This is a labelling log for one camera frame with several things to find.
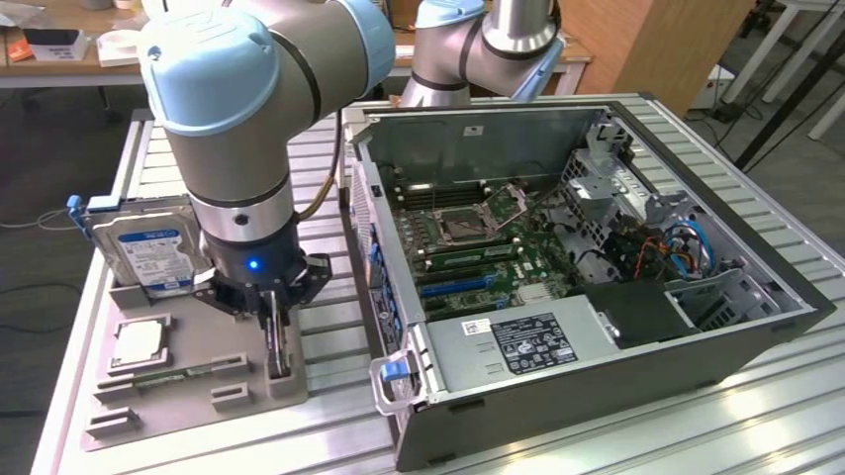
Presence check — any open socket cover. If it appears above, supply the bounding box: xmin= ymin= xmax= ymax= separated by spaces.
xmin=484 ymin=181 xmax=531 ymax=230

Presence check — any blue disk carrier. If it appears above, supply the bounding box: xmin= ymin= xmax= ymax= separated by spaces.
xmin=64 ymin=194 xmax=192 ymax=238

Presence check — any white box black top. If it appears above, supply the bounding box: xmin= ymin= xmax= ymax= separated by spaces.
xmin=22 ymin=28 xmax=90 ymax=63

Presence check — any blue expansion slot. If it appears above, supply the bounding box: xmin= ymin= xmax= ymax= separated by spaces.
xmin=419 ymin=275 xmax=497 ymax=299

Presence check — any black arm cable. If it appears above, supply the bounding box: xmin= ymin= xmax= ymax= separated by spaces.
xmin=293 ymin=116 xmax=349 ymax=219

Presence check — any silver power supply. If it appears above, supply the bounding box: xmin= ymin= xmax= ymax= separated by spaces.
xmin=424 ymin=295 xmax=626 ymax=393

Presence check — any grey parts rack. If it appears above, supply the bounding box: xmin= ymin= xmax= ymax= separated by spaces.
xmin=78 ymin=256 xmax=312 ymax=452

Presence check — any black stand leg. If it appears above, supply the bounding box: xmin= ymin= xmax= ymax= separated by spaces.
xmin=732 ymin=29 xmax=845 ymax=173

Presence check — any orange power wire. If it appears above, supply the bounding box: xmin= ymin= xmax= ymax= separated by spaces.
xmin=631 ymin=236 xmax=663 ymax=279

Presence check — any white frame table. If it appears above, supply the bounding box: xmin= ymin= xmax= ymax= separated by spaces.
xmin=718 ymin=0 xmax=845 ymax=141

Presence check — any blue data wire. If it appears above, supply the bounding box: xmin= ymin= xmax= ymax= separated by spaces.
xmin=663 ymin=221 xmax=719 ymax=279

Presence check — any grey floor cable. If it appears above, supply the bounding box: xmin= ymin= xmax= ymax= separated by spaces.
xmin=0 ymin=210 xmax=74 ymax=232

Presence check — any silver CPU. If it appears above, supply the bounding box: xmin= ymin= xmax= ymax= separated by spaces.
xmin=110 ymin=321 xmax=166 ymax=365

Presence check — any clear plastic case handle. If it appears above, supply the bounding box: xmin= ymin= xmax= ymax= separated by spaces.
xmin=367 ymin=348 xmax=416 ymax=417

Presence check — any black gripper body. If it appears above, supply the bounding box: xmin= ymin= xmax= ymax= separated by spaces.
xmin=200 ymin=225 xmax=307 ymax=315

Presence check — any hard disk blue label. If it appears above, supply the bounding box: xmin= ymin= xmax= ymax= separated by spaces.
xmin=89 ymin=197 xmax=213 ymax=299

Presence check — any CPU socket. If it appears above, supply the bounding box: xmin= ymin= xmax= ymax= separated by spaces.
xmin=432 ymin=205 xmax=495 ymax=247

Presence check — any black open PC case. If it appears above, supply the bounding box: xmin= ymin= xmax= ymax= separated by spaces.
xmin=333 ymin=100 xmax=838 ymax=472

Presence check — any wooden desk white frame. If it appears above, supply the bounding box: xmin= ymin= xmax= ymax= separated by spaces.
xmin=0 ymin=0 xmax=157 ymax=90
xmin=384 ymin=24 xmax=594 ymax=108

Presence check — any white electrical box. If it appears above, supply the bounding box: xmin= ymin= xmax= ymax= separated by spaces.
xmin=688 ymin=63 xmax=738 ymax=113

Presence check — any silver disk bay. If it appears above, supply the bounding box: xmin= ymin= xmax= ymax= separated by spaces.
xmin=662 ymin=268 xmax=790 ymax=333

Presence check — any wooden partition board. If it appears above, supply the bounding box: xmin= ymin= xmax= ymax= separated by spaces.
xmin=564 ymin=0 xmax=758 ymax=119

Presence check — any white square box round lid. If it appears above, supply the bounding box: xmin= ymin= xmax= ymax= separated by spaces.
xmin=96 ymin=29 xmax=144 ymax=68

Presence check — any green RAM stick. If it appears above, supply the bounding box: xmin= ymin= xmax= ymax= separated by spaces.
xmin=424 ymin=243 xmax=522 ymax=271
xmin=130 ymin=363 xmax=224 ymax=391

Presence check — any silver metal drive cage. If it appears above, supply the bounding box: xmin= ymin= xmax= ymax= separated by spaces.
xmin=556 ymin=121 xmax=700 ymax=248

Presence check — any green motherboard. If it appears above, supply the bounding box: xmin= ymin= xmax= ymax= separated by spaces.
xmin=388 ymin=165 xmax=586 ymax=323

